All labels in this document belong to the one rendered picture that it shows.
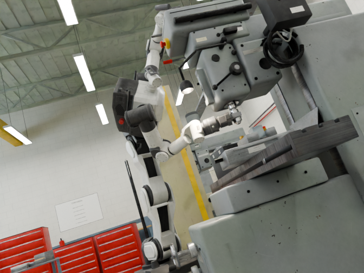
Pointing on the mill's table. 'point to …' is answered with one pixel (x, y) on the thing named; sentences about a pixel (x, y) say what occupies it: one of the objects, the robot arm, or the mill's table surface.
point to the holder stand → (219, 162)
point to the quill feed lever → (235, 67)
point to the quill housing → (231, 93)
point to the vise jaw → (249, 138)
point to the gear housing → (211, 39)
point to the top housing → (179, 44)
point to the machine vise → (249, 149)
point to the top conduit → (212, 13)
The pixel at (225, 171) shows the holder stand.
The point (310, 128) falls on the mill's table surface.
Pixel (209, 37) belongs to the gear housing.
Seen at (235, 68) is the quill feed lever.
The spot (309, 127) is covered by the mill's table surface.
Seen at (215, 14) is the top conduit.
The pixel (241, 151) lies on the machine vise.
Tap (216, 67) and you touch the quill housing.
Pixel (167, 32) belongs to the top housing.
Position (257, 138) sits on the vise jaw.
